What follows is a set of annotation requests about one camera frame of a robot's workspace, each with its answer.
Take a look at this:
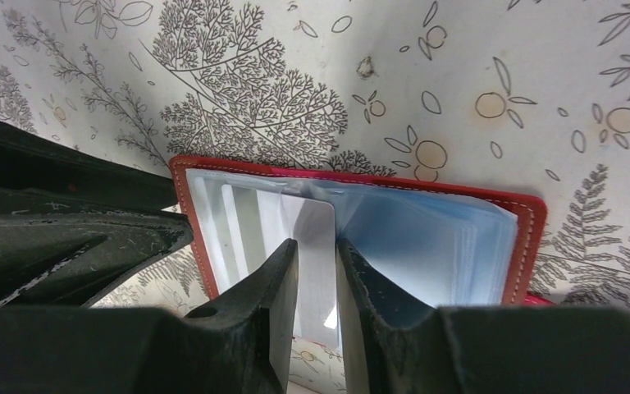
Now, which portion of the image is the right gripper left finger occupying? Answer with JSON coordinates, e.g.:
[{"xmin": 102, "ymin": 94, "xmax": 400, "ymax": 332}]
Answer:
[{"xmin": 0, "ymin": 239, "xmax": 299, "ymax": 393}]

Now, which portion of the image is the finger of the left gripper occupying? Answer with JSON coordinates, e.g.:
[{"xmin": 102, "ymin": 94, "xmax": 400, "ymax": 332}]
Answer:
[
  {"xmin": 0, "ymin": 122, "xmax": 177, "ymax": 210},
  {"xmin": 0, "ymin": 188, "xmax": 193, "ymax": 306}
]

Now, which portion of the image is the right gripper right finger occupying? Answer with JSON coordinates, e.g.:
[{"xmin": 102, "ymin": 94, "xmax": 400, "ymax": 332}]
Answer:
[{"xmin": 336, "ymin": 240, "xmax": 630, "ymax": 393}]

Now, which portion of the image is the red card holder wallet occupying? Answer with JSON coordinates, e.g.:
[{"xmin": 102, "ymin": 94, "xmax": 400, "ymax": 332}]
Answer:
[{"xmin": 170, "ymin": 155, "xmax": 547, "ymax": 306}]

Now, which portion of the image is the floral table mat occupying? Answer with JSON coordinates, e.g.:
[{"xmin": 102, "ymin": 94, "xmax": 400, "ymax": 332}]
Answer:
[{"xmin": 0, "ymin": 1, "xmax": 630, "ymax": 393}]

